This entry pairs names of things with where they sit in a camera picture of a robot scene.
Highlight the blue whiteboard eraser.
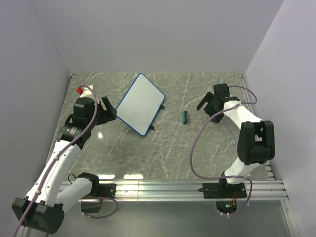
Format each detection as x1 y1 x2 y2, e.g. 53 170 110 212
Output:
182 111 188 124

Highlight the blue framed whiteboard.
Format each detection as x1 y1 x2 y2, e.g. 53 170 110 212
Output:
116 73 165 136

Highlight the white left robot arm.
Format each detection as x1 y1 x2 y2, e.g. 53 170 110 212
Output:
12 97 117 235

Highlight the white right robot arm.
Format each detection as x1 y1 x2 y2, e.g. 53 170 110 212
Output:
197 83 275 198

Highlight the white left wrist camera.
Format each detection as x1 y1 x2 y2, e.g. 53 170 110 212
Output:
76 87 94 99

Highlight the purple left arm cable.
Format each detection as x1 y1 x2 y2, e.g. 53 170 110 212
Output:
11 85 119 237

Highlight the metal wire whiteboard stand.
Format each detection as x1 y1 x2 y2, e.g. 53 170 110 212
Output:
149 104 165 130

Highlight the aluminium side rail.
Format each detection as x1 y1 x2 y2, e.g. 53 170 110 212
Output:
237 74 275 180

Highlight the aluminium mounting rail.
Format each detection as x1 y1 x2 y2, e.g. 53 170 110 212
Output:
100 179 288 202

